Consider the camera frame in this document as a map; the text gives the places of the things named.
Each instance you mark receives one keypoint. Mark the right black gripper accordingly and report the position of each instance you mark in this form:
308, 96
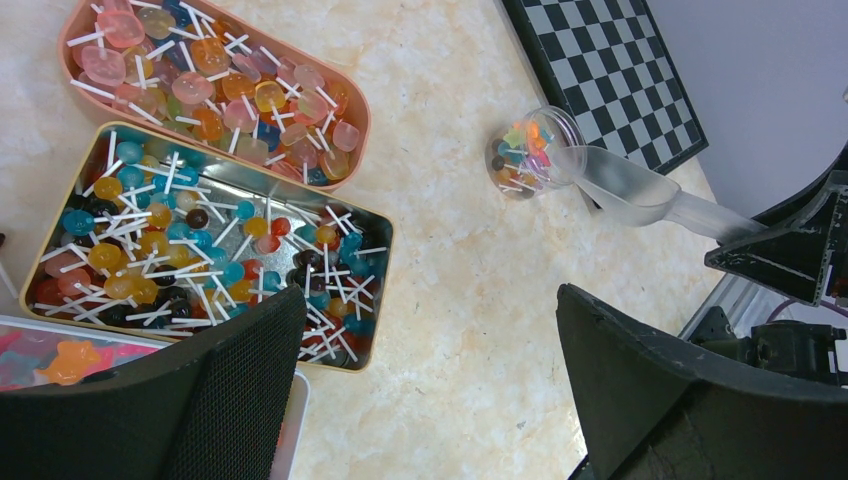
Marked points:
802, 255

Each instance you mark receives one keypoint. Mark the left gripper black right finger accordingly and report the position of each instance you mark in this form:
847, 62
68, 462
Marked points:
654, 406

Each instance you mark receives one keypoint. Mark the stray brown lollipop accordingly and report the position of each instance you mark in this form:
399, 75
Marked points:
5, 277

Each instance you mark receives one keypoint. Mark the gold lollipop tin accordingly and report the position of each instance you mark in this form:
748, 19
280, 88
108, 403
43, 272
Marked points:
159, 239

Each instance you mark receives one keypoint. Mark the pink candy tin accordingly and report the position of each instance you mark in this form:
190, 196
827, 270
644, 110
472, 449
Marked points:
195, 72

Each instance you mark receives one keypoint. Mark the black white chessboard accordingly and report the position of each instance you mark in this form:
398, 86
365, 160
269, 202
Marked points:
605, 63

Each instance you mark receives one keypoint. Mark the clear plastic scoop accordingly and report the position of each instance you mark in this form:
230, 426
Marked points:
637, 197

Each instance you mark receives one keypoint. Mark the white star candy tin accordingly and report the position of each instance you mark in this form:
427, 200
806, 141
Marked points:
29, 347

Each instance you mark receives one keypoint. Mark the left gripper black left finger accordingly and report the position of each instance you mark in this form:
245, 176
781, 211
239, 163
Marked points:
208, 407

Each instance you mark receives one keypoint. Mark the clear glass jar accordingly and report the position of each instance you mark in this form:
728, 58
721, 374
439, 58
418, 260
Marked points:
539, 153

